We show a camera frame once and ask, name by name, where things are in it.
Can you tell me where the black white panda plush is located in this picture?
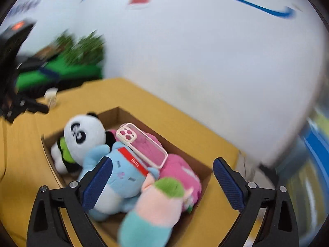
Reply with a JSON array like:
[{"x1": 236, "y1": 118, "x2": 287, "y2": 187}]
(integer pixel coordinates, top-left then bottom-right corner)
[{"x1": 50, "y1": 113, "x2": 117, "y2": 175}]

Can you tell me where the blue plush with red headband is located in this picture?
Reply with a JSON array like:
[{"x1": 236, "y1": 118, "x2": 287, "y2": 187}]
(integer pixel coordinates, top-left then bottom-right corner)
[{"x1": 78, "y1": 142, "x2": 160, "y2": 222}]

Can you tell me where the small pink doll plush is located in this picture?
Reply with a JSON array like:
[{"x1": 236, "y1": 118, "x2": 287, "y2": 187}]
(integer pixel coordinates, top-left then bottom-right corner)
[{"x1": 118, "y1": 177, "x2": 193, "y2": 247}]

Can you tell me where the pink plush bear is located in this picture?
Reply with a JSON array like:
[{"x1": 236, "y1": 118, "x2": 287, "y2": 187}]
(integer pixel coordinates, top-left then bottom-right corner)
[{"x1": 109, "y1": 129, "x2": 203, "y2": 213}]

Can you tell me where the clear pink phone case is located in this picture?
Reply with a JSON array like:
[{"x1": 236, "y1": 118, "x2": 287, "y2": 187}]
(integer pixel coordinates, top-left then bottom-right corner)
[{"x1": 115, "y1": 123, "x2": 168, "y2": 170}]

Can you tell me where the white paper cup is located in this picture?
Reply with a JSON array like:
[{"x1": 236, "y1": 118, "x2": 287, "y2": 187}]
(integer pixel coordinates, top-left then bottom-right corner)
[{"x1": 44, "y1": 87, "x2": 58, "y2": 108}]

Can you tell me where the green table cloth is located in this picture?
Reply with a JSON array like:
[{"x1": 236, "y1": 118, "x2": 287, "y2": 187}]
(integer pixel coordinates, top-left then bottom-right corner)
[{"x1": 16, "y1": 56, "x2": 103, "y2": 91}]

